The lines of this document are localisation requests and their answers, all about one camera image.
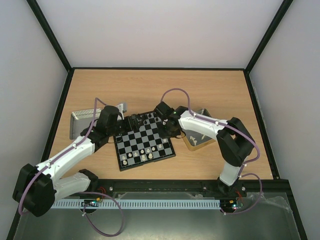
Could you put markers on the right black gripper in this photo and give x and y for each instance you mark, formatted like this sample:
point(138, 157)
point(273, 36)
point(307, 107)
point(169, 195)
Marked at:
point(164, 128)

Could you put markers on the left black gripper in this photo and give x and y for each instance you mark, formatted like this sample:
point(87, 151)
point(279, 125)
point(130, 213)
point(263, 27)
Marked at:
point(135, 126)

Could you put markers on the gold square tin tray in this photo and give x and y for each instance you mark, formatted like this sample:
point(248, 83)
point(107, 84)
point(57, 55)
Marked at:
point(200, 140)

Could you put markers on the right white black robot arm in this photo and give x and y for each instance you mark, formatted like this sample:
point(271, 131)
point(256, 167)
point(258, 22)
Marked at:
point(234, 141)

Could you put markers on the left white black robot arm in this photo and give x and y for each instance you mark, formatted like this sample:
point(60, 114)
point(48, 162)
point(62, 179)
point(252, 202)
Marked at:
point(39, 186)

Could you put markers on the black and silver chessboard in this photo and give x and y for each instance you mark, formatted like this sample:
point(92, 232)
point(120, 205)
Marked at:
point(145, 138)

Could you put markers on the silver square tin lid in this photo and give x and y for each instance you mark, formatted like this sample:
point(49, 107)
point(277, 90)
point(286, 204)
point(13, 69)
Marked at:
point(80, 121)

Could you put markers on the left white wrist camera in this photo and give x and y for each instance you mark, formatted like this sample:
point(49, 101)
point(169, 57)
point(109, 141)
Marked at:
point(123, 107)

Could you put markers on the black metal frame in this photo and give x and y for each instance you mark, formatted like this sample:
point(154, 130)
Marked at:
point(282, 10)

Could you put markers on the light blue cable duct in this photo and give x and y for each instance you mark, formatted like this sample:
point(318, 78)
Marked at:
point(136, 204)

